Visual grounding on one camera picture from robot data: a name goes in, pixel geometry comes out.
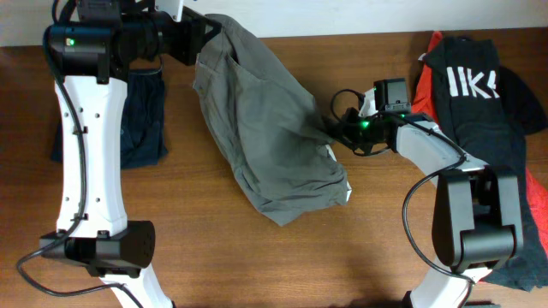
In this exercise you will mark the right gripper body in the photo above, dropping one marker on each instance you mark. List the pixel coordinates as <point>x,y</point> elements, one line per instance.
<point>360,132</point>

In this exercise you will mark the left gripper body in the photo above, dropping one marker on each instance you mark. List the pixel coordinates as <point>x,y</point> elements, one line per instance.
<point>181,38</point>

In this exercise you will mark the folded navy blue shorts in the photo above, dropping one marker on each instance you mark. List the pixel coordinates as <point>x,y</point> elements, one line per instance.
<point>142,126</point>

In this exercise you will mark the grey cargo shorts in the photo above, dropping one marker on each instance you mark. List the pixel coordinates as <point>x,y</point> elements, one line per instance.
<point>267,126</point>

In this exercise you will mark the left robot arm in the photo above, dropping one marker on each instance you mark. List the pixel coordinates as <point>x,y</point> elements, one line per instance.
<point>90,49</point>

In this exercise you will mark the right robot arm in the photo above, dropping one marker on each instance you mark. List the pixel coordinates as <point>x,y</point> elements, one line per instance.
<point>476,224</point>

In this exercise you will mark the red garment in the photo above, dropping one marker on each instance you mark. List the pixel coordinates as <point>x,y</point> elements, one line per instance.
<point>428,94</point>

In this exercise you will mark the black printed t-shirt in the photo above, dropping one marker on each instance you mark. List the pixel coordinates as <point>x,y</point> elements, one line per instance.
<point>484,141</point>

